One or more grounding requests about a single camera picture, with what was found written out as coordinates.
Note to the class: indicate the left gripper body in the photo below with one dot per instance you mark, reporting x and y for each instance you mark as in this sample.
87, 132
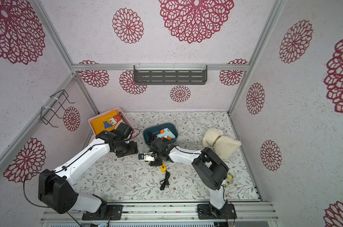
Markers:
127, 149

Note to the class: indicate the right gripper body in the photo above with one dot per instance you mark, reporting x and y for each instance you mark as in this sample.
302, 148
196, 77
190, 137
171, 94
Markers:
155, 157

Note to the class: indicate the orange hot glue gun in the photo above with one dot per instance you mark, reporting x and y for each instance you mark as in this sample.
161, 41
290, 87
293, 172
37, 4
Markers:
164, 134

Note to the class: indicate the mint green hot glue gun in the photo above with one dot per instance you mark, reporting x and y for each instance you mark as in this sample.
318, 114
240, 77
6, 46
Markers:
166, 133

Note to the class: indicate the yellow hot glue gun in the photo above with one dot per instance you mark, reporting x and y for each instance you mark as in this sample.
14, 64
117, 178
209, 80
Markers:
163, 168

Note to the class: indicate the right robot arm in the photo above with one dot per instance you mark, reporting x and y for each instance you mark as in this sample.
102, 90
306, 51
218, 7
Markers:
212, 171

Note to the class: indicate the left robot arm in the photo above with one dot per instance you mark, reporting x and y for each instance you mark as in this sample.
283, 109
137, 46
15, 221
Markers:
55, 187

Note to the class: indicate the teal plastic storage box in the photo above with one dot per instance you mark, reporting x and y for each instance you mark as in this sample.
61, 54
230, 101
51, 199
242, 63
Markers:
167, 132

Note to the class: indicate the pink perforated basket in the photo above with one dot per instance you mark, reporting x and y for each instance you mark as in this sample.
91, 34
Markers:
125, 119

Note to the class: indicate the yellow cartoon cloth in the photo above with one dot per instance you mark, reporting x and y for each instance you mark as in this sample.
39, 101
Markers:
107, 121

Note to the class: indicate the white plush dog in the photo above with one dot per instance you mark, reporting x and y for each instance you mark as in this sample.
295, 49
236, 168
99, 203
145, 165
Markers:
223, 146

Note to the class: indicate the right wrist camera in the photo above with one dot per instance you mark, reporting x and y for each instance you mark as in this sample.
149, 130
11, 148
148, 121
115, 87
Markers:
146, 156

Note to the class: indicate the grey wall shelf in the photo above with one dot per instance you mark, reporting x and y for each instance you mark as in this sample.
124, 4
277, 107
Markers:
170, 75

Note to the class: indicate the black wire wall rack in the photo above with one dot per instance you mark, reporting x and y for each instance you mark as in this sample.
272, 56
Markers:
48, 113

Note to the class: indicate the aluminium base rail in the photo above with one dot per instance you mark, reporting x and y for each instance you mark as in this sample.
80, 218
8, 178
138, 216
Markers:
192, 211

